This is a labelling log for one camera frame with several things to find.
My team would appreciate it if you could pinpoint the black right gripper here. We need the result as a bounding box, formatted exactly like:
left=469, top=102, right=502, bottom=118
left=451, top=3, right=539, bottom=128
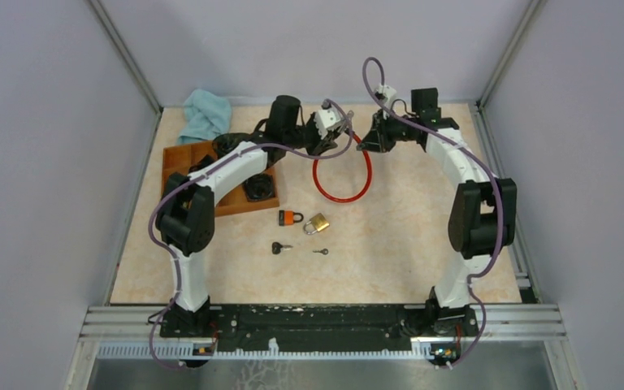
left=356, top=107, right=417, bottom=154

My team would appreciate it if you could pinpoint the red cable lock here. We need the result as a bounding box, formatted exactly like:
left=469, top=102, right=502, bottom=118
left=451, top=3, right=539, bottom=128
left=309, top=128, right=373, bottom=208

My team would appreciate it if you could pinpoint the brass padlock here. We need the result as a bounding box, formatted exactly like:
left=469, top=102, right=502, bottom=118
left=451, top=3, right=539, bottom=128
left=302, top=213, right=330, bottom=235

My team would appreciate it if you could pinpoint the orange black padlock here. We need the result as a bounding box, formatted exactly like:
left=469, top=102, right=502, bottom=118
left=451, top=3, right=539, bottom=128
left=278, top=210, right=304, bottom=227

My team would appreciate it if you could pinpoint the black head key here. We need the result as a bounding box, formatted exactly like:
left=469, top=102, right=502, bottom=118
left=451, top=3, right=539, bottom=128
left=271, top=241, right=293, bottom=255

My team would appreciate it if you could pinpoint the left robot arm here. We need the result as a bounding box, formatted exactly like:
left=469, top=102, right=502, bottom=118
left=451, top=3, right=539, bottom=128
left=148, top=95, right=353, bottom=336

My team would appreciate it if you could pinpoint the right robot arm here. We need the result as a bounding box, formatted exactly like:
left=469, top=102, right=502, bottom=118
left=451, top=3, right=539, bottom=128
left=358, top=84, right=517, bottom=335

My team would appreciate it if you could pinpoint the rolled dark tie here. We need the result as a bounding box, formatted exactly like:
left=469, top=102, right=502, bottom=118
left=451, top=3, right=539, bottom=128
left=242, top=173, right=276, bottom=202

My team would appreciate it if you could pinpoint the dark patterned tie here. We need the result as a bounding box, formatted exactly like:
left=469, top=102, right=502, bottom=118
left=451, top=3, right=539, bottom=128
left=212, top=132, right=251, bottom=159

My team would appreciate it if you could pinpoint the rolled tie middle tray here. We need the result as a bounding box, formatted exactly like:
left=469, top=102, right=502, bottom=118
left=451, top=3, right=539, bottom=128
left=188, top=154, right=216, bottom=173

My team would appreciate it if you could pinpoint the light blue towel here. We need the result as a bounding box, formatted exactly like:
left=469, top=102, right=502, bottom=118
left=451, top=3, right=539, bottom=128
left=176, top=89, right=232, bottom=145

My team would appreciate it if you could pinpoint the wooden divided tray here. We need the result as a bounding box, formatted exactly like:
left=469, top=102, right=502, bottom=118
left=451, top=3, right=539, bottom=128
left=161, top=141, right=280, bottom=217

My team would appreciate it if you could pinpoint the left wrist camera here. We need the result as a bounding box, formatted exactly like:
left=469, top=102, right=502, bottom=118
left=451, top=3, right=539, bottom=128
left=313, top=108, right=345, bottom=139

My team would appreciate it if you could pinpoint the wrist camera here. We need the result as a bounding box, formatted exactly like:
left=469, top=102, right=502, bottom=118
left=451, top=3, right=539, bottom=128
left=373, top=84, right=397, bottom=119
left=313, top=108, right=345, bottom=139

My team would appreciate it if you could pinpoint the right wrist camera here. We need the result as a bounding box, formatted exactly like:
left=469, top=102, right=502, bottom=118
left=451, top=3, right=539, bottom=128
left=373, top=84, right=397, bottom=119

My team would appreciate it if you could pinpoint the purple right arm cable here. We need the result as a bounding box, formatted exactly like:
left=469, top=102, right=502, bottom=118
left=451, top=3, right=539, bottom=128
left=362, top=57, right=505, bottom=370

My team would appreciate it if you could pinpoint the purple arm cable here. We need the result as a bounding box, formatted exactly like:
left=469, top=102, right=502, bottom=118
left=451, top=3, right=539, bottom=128
left=362, top=57, right=505, bottom=370
left=147, top=98, right=355, bottom=371

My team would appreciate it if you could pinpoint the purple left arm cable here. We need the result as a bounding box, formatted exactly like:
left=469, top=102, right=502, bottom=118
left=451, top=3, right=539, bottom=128
left=147, top=98, right=355, bottom=371

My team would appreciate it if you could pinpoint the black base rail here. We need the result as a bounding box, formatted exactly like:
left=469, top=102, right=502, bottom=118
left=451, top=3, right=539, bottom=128
left=158, top=300, right=479, bottom=352

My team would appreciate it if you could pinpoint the aluminium frame post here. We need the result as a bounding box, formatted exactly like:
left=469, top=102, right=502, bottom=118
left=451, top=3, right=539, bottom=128
left=84, top=0, right=163, bottom=115

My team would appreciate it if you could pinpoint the white slotted cable duct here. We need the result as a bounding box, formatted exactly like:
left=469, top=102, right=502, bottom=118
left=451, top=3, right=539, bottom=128
left=97, top=339, right=456, bottom=363

